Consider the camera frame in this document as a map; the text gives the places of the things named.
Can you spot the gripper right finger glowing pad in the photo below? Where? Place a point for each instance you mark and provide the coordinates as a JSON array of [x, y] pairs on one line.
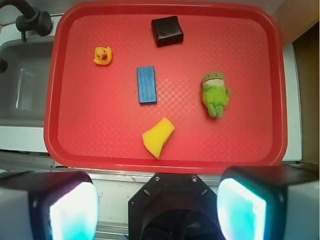
[[269, 202]]

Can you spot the blue rectangular block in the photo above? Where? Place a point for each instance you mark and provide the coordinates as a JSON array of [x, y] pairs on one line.
[[146, 82]]

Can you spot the black square block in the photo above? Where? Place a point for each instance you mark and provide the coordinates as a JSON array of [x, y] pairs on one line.
[[167, 31]]

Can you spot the red plastic tray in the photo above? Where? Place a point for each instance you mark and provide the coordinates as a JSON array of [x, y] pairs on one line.
[[93, 117]]

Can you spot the grey sink basin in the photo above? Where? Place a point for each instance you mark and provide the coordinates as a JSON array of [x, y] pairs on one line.
[[23, 89]]

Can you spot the yellow sponge piece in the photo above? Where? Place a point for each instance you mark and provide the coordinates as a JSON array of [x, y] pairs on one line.
[[156, 137]]

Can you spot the black faucet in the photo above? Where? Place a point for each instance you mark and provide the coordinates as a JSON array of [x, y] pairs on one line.
[[31, 18]]

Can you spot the yellow rubber duck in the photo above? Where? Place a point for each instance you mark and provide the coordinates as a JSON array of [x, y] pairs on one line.
[[102, 56]]

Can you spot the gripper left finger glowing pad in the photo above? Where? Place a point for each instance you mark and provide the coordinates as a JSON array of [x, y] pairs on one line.
[[48, 206]]

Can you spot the green plush frog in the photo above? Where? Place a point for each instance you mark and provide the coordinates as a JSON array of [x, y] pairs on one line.
[[215, 95]]

